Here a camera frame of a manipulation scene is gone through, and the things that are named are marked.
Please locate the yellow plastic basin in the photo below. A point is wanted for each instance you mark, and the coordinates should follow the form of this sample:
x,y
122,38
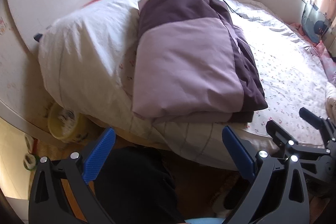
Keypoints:
x,y
67,126

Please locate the blue floral cushion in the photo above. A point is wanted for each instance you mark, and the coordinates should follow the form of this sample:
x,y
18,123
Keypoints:
x,y
315,22

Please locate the white pillow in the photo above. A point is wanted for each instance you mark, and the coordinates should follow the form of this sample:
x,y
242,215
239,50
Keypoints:
x,y
87,61

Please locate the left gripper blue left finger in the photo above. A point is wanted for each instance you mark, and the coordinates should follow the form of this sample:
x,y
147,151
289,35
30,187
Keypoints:
x,y
92,158

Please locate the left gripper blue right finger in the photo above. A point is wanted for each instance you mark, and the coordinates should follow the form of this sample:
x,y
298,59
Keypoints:
x,y
243,154

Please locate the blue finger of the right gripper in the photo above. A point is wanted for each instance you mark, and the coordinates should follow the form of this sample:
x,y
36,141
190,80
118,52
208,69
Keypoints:
x,y
325,126
281,137

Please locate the pink patterned bedsheet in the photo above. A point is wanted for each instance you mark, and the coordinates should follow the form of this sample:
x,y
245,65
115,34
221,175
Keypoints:
x,y
319,50

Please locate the lilac and purple jacket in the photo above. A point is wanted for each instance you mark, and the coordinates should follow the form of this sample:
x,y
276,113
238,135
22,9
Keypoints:
x,y
193,65

